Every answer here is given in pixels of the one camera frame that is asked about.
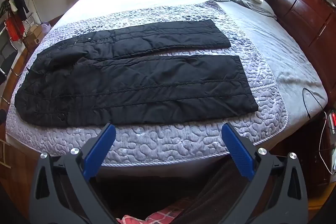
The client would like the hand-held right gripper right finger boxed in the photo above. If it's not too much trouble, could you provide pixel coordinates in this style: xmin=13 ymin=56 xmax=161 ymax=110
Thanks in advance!
xmin=221 ymin=123 xmax=309 ymax=224

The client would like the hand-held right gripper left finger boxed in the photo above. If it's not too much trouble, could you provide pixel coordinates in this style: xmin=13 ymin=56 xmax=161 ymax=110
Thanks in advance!
xmin=28 ymin=123 xmax=118 ymax=224

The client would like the black jacket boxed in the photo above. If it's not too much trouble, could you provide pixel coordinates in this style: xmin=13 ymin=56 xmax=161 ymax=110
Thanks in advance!
xmin=14 ymin=19 xmax=259 ymax=128

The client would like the grey quilted bedspread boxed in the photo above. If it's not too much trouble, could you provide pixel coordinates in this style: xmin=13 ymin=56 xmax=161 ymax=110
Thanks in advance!
xmin=5 ymin=0 xmax=289 ymax=167

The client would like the person's red plaid clothing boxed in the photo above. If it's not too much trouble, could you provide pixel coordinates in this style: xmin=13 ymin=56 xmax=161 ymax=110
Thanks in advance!
xmin=115 ymin=207 xmax=184 ymax=224

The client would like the bed with pale sheet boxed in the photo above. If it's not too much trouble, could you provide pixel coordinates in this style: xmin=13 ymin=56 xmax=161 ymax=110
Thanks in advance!
xmin=5 ymin=0 xmax=328 ymax=169

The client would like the cardboard box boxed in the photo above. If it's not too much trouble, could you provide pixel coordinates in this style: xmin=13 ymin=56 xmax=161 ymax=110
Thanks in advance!
xmin=24 ymin=25 xmax=45 ymax=50

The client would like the black chair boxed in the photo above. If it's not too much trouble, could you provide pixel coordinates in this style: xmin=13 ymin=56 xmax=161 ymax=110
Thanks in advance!
xmin=0 ymin=30 xmax=19 ymax=83

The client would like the crumpled grey cloth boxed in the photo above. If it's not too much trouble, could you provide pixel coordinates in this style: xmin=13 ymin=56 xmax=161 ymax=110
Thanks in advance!
xmin=234 ymin=0 xmax=277 ymax=20

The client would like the wooden headboard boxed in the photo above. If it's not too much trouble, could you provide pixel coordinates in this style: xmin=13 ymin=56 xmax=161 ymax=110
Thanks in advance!
xmin=244 ymin=0 xmax=336 ymax=98

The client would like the white cable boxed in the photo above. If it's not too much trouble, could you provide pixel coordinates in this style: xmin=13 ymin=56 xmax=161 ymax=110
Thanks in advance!
xmin=318 ymin=111 xmax=336 ymax=174

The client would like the black cable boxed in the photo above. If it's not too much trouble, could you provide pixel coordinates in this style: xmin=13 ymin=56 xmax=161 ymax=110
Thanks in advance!
xmin=302 ymin=88 xmax=327 ymax=119

